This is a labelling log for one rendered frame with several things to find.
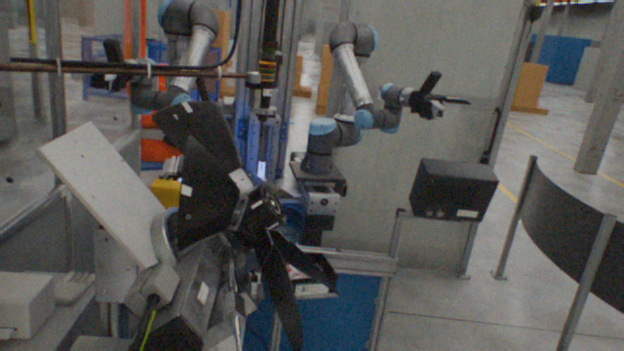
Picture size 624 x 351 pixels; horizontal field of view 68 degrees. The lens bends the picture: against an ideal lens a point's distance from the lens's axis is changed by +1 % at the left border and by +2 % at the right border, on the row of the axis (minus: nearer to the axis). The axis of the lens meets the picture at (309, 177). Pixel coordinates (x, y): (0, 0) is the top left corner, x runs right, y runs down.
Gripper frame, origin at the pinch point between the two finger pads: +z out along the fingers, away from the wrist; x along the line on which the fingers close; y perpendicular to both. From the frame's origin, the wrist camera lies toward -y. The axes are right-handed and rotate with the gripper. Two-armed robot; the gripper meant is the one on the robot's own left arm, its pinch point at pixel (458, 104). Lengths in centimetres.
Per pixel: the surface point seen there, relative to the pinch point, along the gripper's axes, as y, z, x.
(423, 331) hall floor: 154, -34, -48
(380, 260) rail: 58, -6, 26
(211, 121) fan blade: -5, -16, 87
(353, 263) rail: 59, -12, 35
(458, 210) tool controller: 36.0, 9.6, 4.4
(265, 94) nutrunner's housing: -14, -4, 77
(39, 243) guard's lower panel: 42, -64, 129
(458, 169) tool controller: 21.2, 6.4, 3.7
